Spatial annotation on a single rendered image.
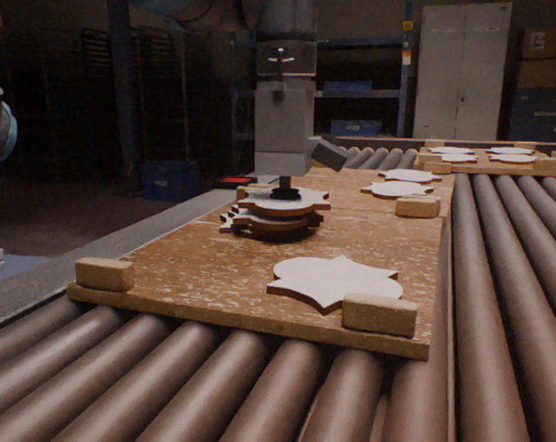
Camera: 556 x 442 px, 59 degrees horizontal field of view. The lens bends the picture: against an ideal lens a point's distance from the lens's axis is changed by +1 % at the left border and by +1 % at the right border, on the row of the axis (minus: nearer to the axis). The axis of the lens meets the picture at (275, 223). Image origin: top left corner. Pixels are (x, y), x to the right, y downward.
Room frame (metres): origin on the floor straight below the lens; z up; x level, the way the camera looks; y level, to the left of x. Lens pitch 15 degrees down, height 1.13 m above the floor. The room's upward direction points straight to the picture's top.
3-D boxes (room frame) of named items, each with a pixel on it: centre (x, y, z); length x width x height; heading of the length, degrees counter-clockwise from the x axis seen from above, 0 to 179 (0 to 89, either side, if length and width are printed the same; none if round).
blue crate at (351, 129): (5.41, -0.88, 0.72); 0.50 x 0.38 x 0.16; 68
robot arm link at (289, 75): (0.64, -0.01, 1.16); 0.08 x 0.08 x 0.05
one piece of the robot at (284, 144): (0.64, -0.04, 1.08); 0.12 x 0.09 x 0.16; 79
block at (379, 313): (0.36, -0.08, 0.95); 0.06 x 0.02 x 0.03; 70
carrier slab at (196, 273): (0.59, -0.02, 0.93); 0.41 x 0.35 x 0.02; 160
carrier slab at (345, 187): (0.98, -0.18, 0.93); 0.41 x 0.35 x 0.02; 159
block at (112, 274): (0.45, 0.17, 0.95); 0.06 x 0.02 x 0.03; 70
